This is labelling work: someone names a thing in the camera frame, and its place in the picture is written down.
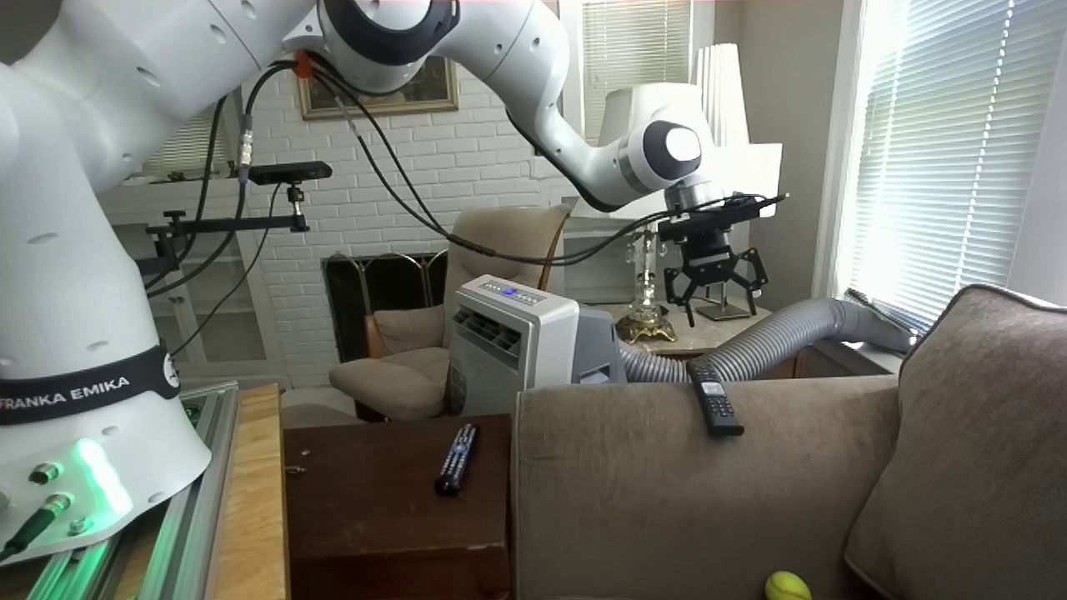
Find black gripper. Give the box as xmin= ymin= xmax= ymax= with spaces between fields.
xmin=665 ymin=214 xmax=774 ymax=332

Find aluminium frame rail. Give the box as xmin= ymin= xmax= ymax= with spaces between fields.
xmin=19 ymin=379 xmax=243 ymax=600

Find dark brown wooden side table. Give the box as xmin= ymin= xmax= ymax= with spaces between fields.
xmin=282 ymin=414 xmax=517 ymax=600

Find white portable air conditioner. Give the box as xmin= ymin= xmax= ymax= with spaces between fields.
xmin=447 ymin=275 xmax=584 ymax=419

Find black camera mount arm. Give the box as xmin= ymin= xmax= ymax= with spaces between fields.
xmin=144 ymin=179 xmax=314 ymax=272

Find beige lamp table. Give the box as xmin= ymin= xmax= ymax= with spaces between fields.
xmin=594 ymin=297 xmax=893 ymax=379

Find yellow tennis ball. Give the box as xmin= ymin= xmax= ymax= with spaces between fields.
xmin=765 ymin=568 xmax=814 ymax=600

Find light wooden workbench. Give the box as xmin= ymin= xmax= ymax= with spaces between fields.
xmin=205 ymin=379 xmax=295 ymax=600

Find grey flexible exhaust hose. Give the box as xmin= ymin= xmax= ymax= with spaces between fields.
xmin=578 ymin=295 xmax=929 ymax=387

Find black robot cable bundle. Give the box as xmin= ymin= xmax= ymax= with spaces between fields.
xmin=144 ymin=54 xmax=681 ymax=297

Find beige armchair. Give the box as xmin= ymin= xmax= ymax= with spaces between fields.
xmin=328 ymin=205 xmax=578 ymax=424

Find white shade glass table lamp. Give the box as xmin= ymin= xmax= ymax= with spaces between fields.
xmin=571 ymin=80 xmax=726 ymax=347

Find black stereo camera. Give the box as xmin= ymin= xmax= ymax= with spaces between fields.
xmin=243 ymin=158 xmax=338 ymax=188

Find beige fabric sofa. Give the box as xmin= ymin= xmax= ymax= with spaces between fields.
xmin=512 ymin=370 xmax=907 ymax=600

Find thin black camera cable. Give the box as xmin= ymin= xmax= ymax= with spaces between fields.
xmin=167 ymin=179 xmax=284 ymax=359

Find framed painting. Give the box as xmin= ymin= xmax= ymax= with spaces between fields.
xmin=297 ymin=54 xmax=461 ymax=123

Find black remote with blue buttons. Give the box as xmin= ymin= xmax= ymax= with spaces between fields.
xmin=435 ymin=419 xmax=484 ymax=502

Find white window blinds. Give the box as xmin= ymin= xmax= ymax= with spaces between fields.
xmin=848 ymin=0 xmax=1067 ymax=332

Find black fireplace screen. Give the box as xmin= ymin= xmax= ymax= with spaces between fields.
xmin=322 ymin=247 xmax=453 ymax=364

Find beige sofa cushion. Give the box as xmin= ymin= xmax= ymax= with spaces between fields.
xmin=845 ymin=279 xmax=1067 ymax=600

